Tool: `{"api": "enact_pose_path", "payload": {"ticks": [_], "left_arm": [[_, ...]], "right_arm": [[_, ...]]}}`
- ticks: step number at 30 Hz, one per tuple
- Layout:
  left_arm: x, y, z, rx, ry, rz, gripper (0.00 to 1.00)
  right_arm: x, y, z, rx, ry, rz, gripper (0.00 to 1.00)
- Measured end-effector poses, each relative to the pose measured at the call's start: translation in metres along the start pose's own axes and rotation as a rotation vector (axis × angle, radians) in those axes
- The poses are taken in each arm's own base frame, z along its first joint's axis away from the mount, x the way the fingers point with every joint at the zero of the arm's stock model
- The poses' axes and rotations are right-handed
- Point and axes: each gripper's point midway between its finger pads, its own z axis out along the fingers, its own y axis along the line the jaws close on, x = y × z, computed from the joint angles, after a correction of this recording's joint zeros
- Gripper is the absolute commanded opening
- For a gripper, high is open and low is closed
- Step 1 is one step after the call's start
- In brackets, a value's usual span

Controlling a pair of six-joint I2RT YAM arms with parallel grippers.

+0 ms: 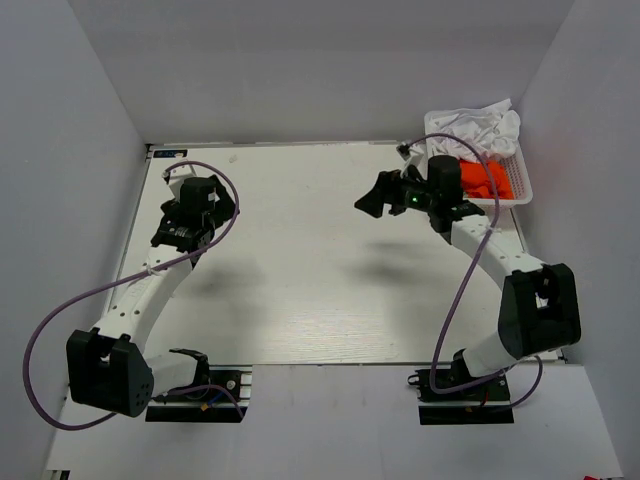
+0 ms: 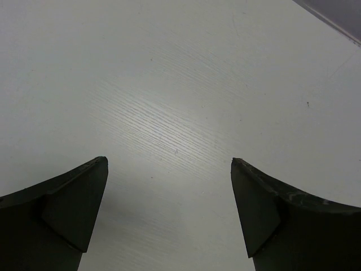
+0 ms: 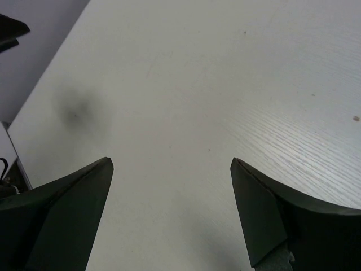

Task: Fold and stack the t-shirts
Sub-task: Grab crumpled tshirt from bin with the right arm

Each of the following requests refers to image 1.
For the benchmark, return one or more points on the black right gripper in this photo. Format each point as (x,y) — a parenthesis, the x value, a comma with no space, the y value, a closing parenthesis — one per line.
(374,201)

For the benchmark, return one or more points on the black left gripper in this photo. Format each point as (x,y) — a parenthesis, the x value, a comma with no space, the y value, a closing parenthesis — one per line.
(224,206)

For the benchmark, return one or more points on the orange t shirt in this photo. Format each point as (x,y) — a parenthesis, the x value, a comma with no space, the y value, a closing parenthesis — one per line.
(476,182)

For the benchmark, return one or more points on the white t shirt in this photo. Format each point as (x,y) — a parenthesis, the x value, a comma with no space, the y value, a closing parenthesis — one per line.
(493,131)

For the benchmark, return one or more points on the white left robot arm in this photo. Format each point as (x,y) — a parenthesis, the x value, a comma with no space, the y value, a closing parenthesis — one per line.
(107,365)

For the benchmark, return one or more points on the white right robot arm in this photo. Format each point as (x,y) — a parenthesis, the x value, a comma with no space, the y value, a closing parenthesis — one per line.
(539,309)

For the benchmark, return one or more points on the blue label sticker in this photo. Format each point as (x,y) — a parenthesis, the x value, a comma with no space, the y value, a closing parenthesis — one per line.
(170,153)

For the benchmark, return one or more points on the white plastic basket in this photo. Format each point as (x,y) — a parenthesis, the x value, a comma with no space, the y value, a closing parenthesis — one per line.
(514,165)

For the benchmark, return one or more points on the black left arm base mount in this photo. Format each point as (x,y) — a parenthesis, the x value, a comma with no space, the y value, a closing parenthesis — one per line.
(225,400)

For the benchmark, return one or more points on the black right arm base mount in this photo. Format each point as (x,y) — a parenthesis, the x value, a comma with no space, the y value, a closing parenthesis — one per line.
(488,404)

